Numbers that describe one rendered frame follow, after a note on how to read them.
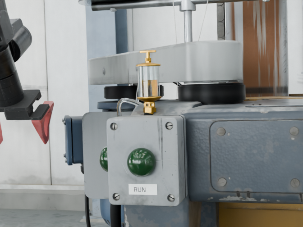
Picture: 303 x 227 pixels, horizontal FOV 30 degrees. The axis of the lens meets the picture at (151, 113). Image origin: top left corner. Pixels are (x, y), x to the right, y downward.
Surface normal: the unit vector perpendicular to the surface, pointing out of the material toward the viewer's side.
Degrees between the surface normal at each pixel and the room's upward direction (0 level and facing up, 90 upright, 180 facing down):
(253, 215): 90
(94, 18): 90
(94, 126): 90
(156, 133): 90
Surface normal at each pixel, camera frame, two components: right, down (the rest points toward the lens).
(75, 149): 0.20, 0.04
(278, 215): -0.25, 0.06
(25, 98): -0.14, -0.84
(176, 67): -0.91, 0.05
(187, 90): -0.76, 0.06
